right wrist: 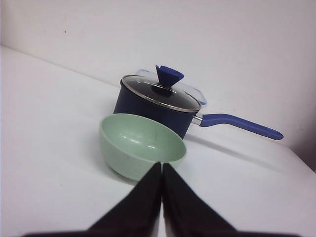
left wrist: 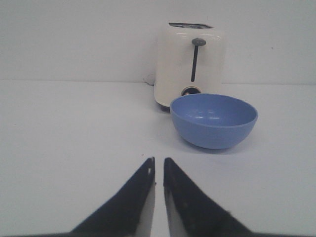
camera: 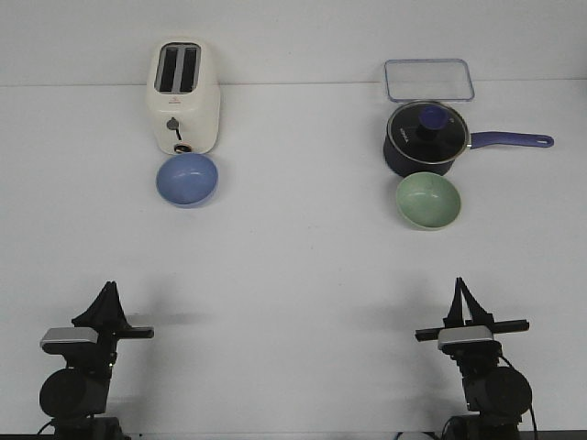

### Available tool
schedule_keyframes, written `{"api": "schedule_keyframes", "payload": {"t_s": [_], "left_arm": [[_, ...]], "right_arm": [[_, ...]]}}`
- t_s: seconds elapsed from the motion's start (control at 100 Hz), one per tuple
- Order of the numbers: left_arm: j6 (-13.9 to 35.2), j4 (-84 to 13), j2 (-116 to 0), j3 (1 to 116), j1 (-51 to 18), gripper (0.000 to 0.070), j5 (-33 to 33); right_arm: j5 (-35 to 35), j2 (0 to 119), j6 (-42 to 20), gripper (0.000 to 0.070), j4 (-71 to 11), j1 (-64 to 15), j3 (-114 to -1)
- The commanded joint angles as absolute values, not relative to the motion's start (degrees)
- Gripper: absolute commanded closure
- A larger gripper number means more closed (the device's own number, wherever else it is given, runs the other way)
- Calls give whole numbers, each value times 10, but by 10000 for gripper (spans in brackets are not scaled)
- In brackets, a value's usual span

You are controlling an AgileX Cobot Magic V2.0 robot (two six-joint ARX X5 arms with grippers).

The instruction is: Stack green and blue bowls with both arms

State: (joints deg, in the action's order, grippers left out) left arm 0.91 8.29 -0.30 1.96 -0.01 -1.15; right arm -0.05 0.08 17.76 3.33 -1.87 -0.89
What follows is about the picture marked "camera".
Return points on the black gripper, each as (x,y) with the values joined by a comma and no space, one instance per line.
(99,313)
(481,354)

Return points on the clear rectangular container blue rim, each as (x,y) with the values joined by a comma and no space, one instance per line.
(446,80)

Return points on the glass pot lid blue knob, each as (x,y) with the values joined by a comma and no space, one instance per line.
(428,132)

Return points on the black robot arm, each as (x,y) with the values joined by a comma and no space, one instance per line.
(75,396)
(495,392)

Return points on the blue plastic bowl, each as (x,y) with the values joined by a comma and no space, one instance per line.
(187,180)

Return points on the green plastic bowl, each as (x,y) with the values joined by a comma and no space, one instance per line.
(428,201)

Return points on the cream two-slot toaster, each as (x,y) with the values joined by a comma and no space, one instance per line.
(183,96)

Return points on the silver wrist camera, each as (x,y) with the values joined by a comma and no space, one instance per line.
(463,335)
(59,340)

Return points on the dark blue saucepan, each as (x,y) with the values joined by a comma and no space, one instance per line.
(404,166)

